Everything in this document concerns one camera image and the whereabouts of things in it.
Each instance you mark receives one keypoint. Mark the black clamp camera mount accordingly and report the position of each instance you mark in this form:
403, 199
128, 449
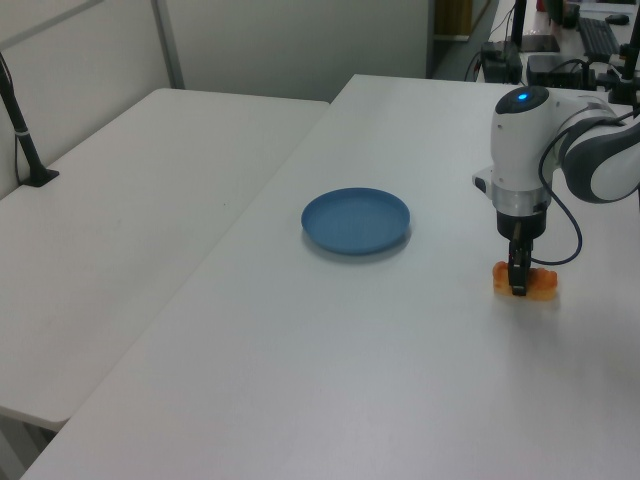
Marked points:
625, 75

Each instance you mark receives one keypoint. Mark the black monitor stand pole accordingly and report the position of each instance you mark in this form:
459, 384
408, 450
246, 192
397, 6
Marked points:
519, 22

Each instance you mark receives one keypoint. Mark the grey partition frame post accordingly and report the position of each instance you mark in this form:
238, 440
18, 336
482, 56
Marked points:
169, 45

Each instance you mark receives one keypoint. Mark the brown cardboard box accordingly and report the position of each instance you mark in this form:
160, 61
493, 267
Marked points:
452, 17

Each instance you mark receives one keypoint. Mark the black computer keyboard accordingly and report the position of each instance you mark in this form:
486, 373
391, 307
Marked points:
597, 35

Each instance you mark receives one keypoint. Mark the white side table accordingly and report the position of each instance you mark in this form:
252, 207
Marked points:
125, 225

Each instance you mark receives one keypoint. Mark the black computer mouse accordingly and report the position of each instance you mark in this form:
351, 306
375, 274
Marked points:
617, 19

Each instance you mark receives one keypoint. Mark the orange toy bread loaf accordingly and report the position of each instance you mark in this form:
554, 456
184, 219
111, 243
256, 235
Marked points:
542, 285

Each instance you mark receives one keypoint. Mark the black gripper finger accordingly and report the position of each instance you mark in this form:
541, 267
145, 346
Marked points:
518, 275

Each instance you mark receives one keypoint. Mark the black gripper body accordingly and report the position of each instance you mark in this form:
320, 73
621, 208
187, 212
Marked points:
520, 224

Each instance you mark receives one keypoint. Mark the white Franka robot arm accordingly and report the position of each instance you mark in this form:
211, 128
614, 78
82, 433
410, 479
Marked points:
515, 150

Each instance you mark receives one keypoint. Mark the black pole with base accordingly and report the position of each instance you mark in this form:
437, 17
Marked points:
25, 145

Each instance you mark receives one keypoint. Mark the black electronics box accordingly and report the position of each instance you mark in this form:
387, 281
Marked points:
500, 62
555, 70

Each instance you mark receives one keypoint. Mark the blue round plate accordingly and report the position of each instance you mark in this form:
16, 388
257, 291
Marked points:
355, 222

